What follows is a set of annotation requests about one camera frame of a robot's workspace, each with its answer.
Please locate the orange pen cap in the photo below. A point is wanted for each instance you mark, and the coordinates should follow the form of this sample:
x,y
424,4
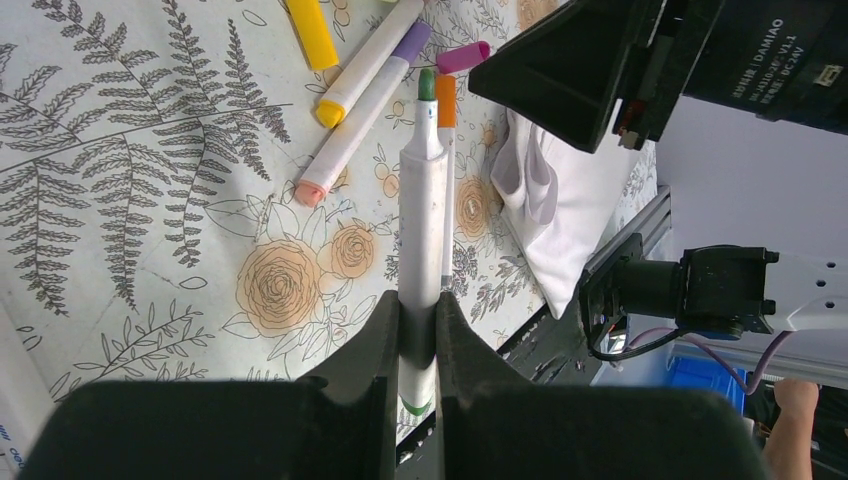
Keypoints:
x,y
445,89

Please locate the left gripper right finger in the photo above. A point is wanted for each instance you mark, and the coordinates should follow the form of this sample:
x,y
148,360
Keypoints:
x,y
493,423

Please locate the white marker pen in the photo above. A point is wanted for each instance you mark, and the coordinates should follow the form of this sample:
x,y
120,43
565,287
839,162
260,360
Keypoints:
x,y
422,162
447,137
337,102

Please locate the purple pen cap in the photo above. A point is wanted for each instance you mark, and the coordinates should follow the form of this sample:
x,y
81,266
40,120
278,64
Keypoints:
x,y
413,42

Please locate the blue plastic bin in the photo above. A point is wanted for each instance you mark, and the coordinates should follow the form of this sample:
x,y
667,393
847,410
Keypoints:
x,y
693,373

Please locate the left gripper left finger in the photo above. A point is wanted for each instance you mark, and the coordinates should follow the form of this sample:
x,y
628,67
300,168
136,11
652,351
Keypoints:
x,y
337,421

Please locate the yellow pen cap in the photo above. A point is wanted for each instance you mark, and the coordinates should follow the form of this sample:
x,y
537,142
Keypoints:
x,y
313,33

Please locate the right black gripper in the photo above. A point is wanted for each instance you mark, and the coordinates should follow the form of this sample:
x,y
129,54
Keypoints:
x,y
596,67

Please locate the white folded cloth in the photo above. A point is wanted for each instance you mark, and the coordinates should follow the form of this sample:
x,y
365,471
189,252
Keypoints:
x,y
558,200

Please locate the white marker blue end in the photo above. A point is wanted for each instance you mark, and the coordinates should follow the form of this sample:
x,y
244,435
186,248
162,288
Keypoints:
x,y
26,404

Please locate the pink pen cap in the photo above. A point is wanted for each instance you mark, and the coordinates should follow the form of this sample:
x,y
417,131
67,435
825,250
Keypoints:
x,y
463,58

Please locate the person forearm in background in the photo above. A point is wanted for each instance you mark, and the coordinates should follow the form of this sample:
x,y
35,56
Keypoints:
x,y
788,449

